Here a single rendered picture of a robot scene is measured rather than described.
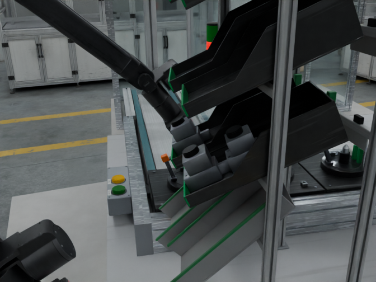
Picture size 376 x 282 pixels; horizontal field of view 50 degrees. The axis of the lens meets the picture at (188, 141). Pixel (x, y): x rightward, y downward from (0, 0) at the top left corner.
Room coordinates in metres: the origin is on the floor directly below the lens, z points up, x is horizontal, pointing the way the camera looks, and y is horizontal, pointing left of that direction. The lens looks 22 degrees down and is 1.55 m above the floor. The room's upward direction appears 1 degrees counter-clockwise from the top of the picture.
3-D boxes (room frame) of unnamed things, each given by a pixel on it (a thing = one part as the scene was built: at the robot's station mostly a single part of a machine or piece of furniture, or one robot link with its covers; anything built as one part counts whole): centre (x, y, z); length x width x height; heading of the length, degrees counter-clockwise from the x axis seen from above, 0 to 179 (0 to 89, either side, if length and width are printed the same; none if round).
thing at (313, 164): (1.16, -0.50, 1.01); 0.24 x 0.24 x 0.13; 10
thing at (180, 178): (1.07, -0.01, 0.98); 0.14 x 0.14 x 0.02
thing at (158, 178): (1.07, -0.01, 0.96); 0.24 x 0.24 x 0.02; 10
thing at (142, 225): (1.32, 0.19, 0.91); 0.89 x 0.06 x 0.11; 10
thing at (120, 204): (1.12, 0.22, 0.93); 0.21 x 0.07 x 0.06; 10
